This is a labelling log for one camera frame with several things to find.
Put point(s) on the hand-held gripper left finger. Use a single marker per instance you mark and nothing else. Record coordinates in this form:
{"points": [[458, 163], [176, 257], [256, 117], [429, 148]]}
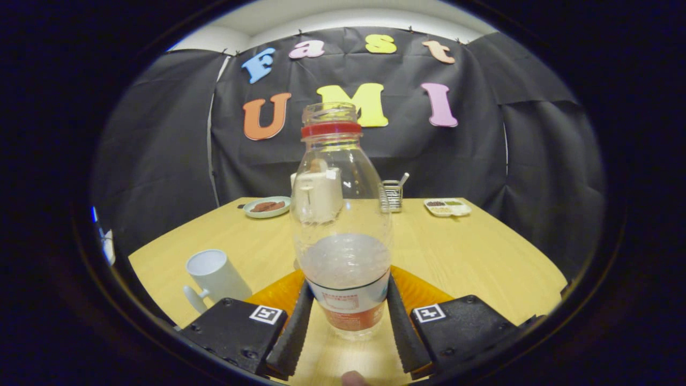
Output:
{"points": [[292, 338]]}

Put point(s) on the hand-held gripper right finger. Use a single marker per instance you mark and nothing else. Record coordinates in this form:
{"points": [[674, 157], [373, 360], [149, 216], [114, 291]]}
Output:
{"points": [[404, 332]]}

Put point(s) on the clear plastic juice bottle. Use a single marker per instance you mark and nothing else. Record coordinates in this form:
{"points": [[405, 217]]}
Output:
{"points": [[343, 257]]}

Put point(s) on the wooden table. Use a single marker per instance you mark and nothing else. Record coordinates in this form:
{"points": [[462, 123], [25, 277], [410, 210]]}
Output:
{"points": [[471, 257]]}

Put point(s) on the pale green plate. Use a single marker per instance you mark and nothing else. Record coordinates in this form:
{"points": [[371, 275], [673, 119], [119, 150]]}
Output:
{"points": [[252, 213]]}

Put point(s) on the white divided condiment dish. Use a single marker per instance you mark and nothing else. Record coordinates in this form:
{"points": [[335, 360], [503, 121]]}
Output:
{"points": [[447, 207]]}

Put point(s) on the brown sausage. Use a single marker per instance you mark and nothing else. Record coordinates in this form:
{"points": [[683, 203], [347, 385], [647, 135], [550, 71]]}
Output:
{"points": [[276, 204], [260, 207]]}

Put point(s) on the white toaster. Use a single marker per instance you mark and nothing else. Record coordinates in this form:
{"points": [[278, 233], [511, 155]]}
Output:
{"points": [[321, 195]]}

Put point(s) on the toasted bread slice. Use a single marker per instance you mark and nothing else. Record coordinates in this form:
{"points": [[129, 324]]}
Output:
{"points": [[319, 166]]}

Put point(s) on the black backdrop cloth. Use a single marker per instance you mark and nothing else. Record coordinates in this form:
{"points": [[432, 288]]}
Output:
{"points": [[177, 134]]}

